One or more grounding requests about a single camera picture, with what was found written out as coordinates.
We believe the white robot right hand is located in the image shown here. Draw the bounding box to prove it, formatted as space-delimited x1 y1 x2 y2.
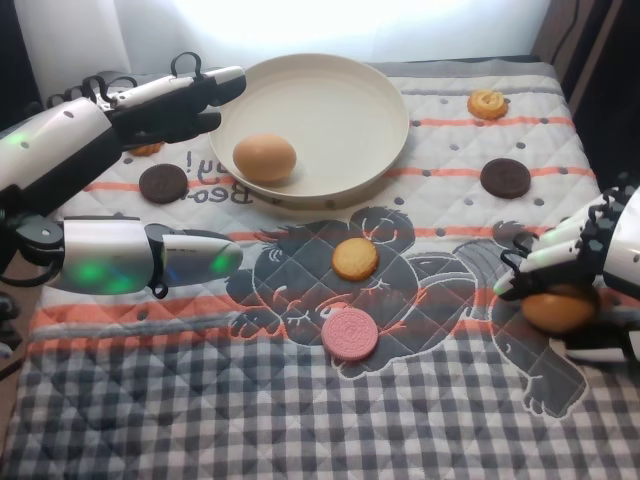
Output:
492 172 640 364

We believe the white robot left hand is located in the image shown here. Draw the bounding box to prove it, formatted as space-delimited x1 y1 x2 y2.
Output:
0 51 250 217

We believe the brown egg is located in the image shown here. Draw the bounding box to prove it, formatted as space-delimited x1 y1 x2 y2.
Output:
232 133 297 182
521 284 599 335

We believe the cream round plate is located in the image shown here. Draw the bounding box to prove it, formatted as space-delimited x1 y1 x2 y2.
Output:
208 53 410 202

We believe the dark chocolate sandwich cookie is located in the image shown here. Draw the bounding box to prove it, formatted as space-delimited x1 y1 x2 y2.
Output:
138 163 189 205
480 157 531 198

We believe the round yellow biscuit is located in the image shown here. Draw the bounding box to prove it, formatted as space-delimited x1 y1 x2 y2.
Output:
332 237 380 281

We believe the pink sandwich cookie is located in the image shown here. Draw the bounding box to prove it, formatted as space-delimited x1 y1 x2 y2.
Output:
321 308 377 360

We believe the grey bear print quilt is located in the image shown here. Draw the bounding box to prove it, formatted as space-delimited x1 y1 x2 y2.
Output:
4 58 640 480

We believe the brown wooden frame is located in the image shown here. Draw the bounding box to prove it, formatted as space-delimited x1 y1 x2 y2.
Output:
529 0 640 151

